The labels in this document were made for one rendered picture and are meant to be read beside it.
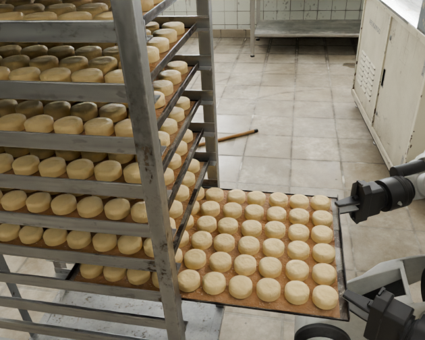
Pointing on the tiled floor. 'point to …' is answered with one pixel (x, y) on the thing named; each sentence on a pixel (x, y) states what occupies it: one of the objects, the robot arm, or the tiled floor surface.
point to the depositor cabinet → (397, 79)
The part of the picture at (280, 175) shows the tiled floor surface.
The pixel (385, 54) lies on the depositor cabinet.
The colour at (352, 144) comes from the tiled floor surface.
